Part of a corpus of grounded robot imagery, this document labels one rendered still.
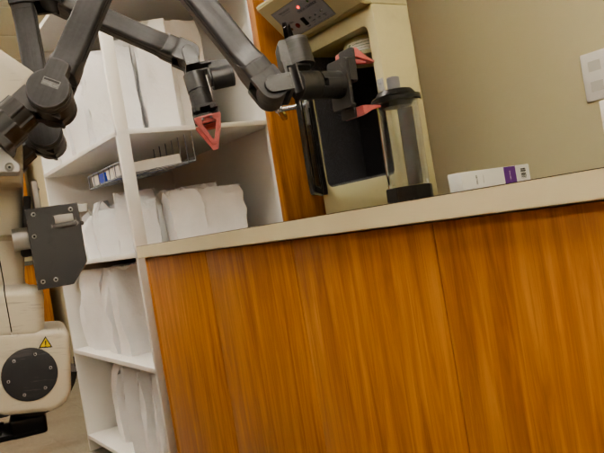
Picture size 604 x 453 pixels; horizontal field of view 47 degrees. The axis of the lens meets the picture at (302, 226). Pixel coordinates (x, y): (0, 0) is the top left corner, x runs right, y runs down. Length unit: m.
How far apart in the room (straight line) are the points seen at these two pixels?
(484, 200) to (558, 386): 0.29
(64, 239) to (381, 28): 0.86
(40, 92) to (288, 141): 0.79
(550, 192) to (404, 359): 0.48
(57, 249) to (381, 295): 0.64
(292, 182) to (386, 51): 0.45
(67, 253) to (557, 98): 1.22
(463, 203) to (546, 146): 0.83
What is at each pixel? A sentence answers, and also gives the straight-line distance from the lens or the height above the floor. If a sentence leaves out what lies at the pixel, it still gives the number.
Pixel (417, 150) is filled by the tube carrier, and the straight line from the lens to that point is 1.50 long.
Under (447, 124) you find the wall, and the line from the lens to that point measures 2.13.
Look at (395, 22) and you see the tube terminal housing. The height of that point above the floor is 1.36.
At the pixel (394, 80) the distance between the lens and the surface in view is 1.55.
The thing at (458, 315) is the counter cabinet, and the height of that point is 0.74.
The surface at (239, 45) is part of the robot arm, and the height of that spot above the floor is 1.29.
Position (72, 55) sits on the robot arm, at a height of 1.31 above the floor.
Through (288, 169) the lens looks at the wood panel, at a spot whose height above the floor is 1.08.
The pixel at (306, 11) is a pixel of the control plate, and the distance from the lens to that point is 1.81.
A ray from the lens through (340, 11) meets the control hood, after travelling 1.75.
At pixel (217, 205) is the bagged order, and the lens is 2.83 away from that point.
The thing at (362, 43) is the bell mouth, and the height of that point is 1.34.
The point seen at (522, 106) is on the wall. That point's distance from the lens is 1.95.
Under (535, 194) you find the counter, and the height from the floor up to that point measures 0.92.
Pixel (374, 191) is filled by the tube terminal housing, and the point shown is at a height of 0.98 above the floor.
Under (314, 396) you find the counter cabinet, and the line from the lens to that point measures 1.62.
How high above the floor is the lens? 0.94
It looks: level
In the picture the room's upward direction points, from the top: 9 degrees counter-clockwise
